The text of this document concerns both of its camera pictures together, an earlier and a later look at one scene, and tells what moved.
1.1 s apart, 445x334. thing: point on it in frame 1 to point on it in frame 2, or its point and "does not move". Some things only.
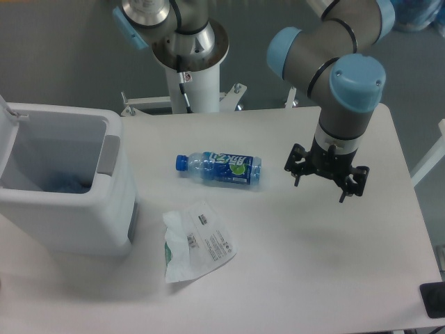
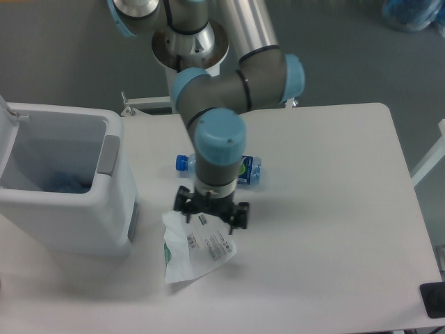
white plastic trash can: x=65 y=186 does not move
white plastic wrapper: x=197 y=240 does not move
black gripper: x=329 y=164 to x=223 y=207
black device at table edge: x=433 y=296 does not move
